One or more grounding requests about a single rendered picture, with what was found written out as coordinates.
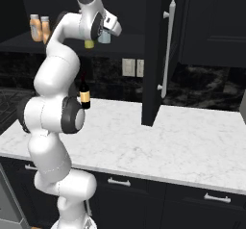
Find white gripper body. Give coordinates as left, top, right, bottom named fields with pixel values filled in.
left=110, top=18, right=123, bottom=38

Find pale blue shaker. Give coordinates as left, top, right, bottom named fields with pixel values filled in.
left=97, top=30, right=111, bottom=45

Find yellow shaker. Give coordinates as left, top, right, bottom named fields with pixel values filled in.
left=84, top=39, right=96, bottom=50

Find black open cabinet door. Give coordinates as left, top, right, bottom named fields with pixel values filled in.
left=141, top=0, right=181, bottom=127

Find orange condiment bottle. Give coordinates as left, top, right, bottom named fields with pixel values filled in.
left=40, top=15, right=52, bottom=45
left=29, top=13, right=43, bottom=43

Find dark wine bottle yellow label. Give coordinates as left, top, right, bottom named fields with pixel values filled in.
left=78, top=70, right=91, bottom=110

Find black hob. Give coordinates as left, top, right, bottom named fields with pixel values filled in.
left=0, top=87, right=35, bottom=136

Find black drawer front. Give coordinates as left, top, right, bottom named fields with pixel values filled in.
left=88, top=170, right=168, bottom=229
left=0, top=156, right=62, bottom=229
left=160, top=182, right=246, bottom=229

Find grey appliance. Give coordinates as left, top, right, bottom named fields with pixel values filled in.
left=0, top=164, right=32, bottom=229

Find black open wall cabinet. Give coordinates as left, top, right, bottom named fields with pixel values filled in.
left=0, top=0, right=149, bottom=61

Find white wall outlet plate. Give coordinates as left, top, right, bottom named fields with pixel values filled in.
left=121, top=58, right=136, bottom=78

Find white wall switch plate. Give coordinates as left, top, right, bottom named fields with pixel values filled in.
left=136, top=59, right=145, bottom=79

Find white cabinet door handle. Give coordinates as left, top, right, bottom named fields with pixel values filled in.
left=156, top=0, right=177, bottom=99

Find black closed wall cabinet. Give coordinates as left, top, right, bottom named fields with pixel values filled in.
left=178, top=0, right=246, bottom=69

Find white drawer handle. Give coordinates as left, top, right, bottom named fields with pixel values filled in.
left=24, top=164, right=39, bottom=172
left=203, top=191, right=232, bottom=205
left=107, top=176, right=132, bottom=188

